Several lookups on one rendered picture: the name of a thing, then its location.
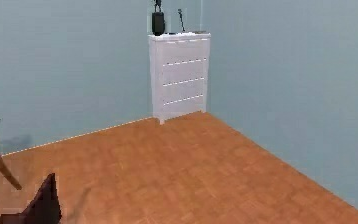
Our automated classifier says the thin black desk lamp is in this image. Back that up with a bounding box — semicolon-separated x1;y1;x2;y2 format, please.
177;8;187;34

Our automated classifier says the dark brown chair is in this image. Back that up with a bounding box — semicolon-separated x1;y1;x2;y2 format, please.
0;172;63;224

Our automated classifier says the white chest of drawers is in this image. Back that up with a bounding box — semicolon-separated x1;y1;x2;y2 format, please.
148;31;212;126

